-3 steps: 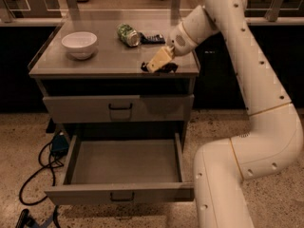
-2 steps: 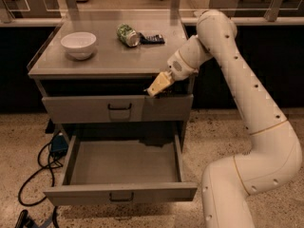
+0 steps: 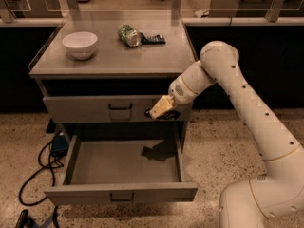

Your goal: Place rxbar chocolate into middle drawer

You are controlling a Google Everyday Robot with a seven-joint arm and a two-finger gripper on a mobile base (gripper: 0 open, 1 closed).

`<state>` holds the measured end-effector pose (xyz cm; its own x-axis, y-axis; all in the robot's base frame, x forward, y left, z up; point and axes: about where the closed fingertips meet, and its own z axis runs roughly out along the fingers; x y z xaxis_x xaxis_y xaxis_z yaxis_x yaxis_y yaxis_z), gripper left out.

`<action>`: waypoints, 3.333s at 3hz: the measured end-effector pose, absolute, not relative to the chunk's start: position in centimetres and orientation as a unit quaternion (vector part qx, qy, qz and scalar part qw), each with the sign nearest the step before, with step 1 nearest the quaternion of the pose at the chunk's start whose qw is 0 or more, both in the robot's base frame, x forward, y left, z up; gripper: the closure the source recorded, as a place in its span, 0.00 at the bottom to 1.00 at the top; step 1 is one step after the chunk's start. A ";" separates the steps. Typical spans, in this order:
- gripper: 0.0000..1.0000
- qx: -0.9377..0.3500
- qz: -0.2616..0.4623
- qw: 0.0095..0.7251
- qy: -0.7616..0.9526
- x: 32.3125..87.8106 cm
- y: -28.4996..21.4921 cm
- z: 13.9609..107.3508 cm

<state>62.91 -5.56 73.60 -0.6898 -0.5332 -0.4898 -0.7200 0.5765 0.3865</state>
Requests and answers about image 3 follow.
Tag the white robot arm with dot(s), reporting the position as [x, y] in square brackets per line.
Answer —
[247, 203]

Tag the black chocolate rxbar wrapper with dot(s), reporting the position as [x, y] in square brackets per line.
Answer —
[170, 115]

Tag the black tool on floor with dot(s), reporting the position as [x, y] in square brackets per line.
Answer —
[24, 220]

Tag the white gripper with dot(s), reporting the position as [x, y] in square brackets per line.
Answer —
[179, 91]

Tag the blue snack bar wrapper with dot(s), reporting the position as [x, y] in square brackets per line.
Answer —
[152, 40]

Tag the open lower grey drawer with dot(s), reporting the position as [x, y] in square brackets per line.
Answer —
[122, 171]

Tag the white ceramic bowl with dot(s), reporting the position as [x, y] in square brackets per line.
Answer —
[80, 45]

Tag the background grey desk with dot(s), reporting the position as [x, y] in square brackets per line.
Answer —
[254, 8]

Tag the grey metal drawer cabinet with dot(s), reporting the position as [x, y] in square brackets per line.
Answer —
[114, 69]

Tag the blue power box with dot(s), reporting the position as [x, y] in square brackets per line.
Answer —
[59, 145]

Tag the green soda can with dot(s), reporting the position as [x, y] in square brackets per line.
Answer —
[128, 35]

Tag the closed upper grey drawer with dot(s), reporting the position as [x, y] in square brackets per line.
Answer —
[100, 109]

